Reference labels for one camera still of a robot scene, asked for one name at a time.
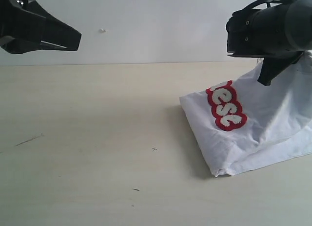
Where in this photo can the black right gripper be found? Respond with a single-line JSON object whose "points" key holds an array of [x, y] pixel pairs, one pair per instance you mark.
{"points": [[266, 33]]}

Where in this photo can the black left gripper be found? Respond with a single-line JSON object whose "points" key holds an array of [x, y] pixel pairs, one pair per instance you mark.
{"points": [[23, 31]]}

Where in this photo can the white t-shirt red lettering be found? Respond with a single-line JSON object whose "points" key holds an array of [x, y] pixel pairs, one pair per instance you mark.
{"points": [[242, 125]]}

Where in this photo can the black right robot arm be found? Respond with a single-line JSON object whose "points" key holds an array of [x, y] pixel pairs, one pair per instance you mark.
{"points": [[304, 26]]}

